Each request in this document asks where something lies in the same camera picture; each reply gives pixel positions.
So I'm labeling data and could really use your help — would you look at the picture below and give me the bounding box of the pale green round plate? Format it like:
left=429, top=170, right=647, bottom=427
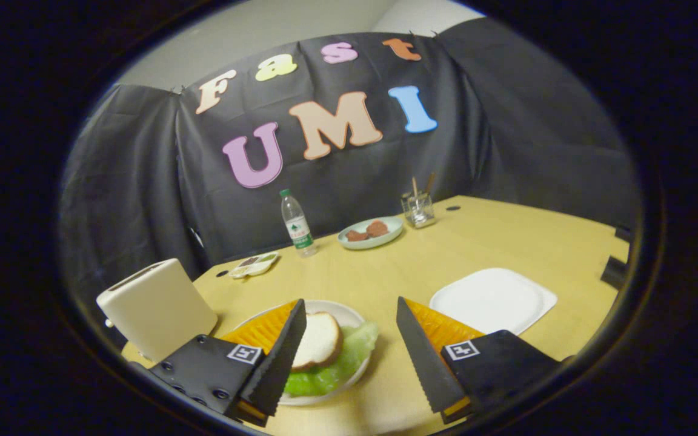
left=337, top=216, right=405, bottom=251

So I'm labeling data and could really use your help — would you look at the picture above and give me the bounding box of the black backdrop cloth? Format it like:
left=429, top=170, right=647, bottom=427
left=58, top=17, right=640, bottom=303

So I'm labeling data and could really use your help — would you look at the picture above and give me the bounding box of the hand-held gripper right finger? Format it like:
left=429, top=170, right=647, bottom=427
left=396, top=296, right=562, bottom=424

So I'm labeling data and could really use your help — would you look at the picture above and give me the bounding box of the clear plastic water bottle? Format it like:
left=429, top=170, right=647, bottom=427
left=279, top=189, right=318, bottom=258

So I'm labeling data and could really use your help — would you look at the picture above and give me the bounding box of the white square plate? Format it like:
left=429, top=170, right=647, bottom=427
left=429, top=268, right=559, bottom=336

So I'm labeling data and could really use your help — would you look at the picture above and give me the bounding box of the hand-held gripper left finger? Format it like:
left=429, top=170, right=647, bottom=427
left=134, top=299, right=307, bottom=428

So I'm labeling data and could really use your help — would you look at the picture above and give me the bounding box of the green lettuce leaf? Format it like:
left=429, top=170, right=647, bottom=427
left=282, top=321, right=380, bottom=397

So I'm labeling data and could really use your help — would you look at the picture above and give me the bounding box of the square utensil holder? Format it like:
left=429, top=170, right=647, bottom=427
left=401, top=191, right=437, bottom=230

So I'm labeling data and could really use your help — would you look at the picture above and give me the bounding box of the black box-shaped object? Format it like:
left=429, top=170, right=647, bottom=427
left=600, top=256, right=628, bottom=290

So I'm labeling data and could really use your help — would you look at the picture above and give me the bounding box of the white divided bean dish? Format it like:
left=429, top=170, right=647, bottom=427
left=228, top=251, right=280, bottom=280

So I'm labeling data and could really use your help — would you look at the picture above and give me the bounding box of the white round bowl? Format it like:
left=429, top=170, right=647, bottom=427
left=234, top=300, right=371, bottom=406

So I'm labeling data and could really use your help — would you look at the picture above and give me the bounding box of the white toaster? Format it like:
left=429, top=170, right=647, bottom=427
left=96, top=258, right=219, bottom=364

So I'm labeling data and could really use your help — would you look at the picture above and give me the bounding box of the toasted bread slice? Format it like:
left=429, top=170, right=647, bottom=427
left=291, top=312, right=344, bottom=372

